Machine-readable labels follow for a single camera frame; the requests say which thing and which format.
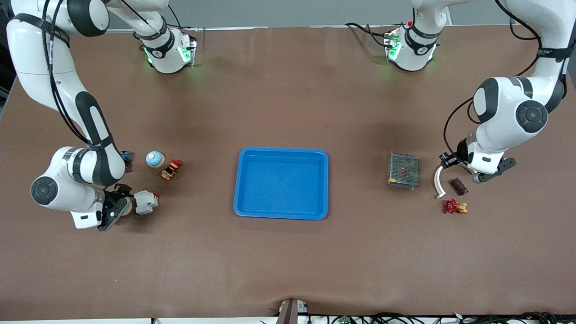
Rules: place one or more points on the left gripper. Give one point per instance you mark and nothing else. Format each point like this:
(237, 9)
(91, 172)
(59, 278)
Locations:
(461, 149)

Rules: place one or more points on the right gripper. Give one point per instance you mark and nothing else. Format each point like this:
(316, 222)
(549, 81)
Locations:
(120, 189)

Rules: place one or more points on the dark brown capacitor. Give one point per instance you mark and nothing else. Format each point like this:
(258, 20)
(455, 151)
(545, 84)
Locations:
(459, 186)

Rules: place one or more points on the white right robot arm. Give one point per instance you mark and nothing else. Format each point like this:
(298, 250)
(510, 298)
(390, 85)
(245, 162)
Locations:
(45, 67)

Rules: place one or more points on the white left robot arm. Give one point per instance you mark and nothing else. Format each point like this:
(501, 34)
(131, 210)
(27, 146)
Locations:
(508, 112)

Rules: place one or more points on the blue plastic tray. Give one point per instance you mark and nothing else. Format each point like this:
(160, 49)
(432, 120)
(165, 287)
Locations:
(281, 184)

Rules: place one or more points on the white circuit breaker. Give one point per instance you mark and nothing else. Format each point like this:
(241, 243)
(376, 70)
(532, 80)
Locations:
(145, 202)

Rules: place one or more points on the white curved plastic clamp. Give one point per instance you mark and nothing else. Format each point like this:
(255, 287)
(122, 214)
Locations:
(437, 180)

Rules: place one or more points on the orange black emergency stop button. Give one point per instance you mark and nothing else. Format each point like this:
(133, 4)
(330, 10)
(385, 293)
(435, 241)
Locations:
(171, 170)

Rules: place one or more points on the metal mesh power supply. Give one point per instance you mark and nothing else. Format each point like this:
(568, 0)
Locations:
(403, 170)

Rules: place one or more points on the red mushroom push button switch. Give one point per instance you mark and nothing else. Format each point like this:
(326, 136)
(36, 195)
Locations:
(128, 157)

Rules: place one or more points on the grey metal mount bracket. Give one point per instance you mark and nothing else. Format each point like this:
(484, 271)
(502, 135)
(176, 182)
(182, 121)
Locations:
(291, 312)

